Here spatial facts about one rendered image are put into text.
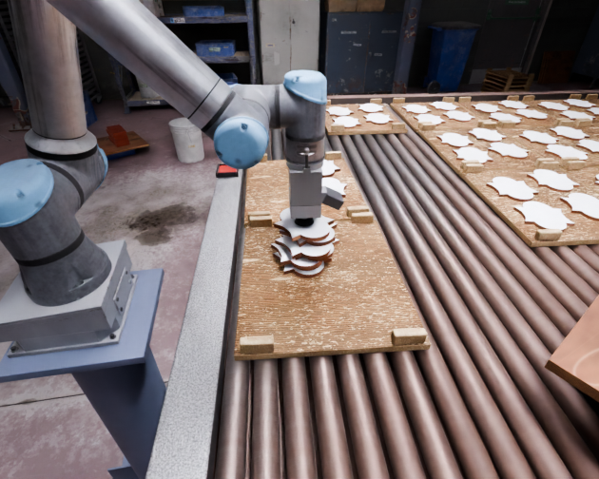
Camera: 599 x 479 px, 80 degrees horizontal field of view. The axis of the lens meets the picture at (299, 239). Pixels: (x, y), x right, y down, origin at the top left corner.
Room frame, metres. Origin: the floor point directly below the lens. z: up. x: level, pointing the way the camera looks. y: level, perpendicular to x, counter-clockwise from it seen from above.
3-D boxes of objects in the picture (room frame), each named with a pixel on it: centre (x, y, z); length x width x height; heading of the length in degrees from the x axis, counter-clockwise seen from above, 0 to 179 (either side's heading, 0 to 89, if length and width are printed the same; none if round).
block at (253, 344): (0.39, 0.07, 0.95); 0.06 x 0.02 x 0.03; 94
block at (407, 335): (0.41, -0.19, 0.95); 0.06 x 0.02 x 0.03; 94
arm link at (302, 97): (0.67, -0.01, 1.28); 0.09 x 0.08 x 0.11; 91
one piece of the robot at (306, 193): (0.66, -0.03, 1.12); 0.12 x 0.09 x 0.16; 94
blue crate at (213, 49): (5.47, 1.13, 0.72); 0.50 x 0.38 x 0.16; 92
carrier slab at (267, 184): (1.01, -0.01, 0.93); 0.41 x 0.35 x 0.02; 5
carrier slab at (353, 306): (0.59, -0.05, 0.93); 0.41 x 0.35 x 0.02; 4
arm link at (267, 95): (0.65, 0.09, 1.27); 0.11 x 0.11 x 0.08; 1
